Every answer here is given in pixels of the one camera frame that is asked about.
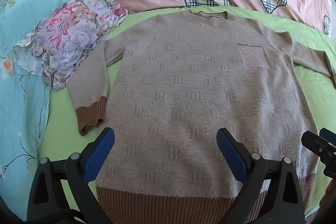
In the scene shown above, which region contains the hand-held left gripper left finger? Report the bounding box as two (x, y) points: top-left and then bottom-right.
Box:
(27, 128), (115, 224)

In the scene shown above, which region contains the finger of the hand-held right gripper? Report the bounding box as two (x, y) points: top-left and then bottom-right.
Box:
(301, 132), (336, 160)
(319, 128), (336, 146)

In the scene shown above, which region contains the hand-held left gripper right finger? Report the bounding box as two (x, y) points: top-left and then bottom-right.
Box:
(216, 128), (305, 224)

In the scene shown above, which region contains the grey-brown knit sweater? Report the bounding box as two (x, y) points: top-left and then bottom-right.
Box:
(68, 10), (336, 224)

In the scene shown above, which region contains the green bed sheet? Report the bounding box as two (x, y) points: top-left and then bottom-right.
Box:
(39, 5), (336, 219)

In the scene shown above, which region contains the turquoise floral blanket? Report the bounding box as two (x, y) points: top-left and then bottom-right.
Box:
(0, 0), (111, 222)

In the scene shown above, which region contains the floral ruffled pillow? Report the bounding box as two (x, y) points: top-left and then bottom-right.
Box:
(13, 0), (129, 89)

